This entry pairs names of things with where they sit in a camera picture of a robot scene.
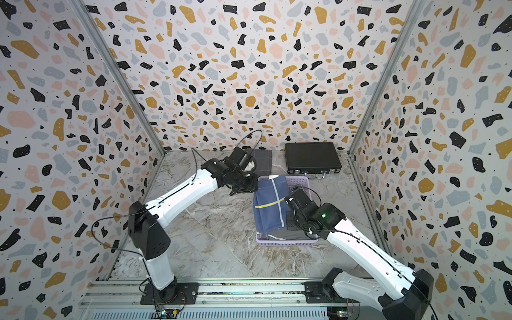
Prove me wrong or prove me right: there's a lilac plastic basket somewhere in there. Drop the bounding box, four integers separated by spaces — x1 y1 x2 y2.
255 176 318 247

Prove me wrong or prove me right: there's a black hard briefcase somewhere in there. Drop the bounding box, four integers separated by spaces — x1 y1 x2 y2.
285 142 342 175

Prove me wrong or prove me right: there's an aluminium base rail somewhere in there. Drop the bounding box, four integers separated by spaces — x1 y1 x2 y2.
77 278 384 319

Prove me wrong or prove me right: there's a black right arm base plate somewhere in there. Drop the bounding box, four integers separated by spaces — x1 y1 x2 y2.
304 267 358 305

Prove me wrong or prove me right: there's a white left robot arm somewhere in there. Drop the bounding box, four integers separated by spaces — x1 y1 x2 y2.
128 147 258 301

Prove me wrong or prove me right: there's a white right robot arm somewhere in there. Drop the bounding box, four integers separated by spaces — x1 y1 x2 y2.
285 189 433 319

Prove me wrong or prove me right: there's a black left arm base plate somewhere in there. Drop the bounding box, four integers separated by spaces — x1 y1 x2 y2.
140 281 199 305

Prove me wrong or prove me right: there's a navy blue striped pillowcase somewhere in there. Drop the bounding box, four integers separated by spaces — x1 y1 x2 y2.
253 175 290 234

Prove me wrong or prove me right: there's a dark grey lined pillowcase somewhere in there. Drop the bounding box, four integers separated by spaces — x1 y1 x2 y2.
247 149 272 176

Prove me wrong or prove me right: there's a green circuit board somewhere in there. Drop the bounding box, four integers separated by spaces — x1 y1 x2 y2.
155 307 181 319

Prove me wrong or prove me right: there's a grey passion pillowcase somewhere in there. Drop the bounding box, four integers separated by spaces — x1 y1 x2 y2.
261 228 308 241

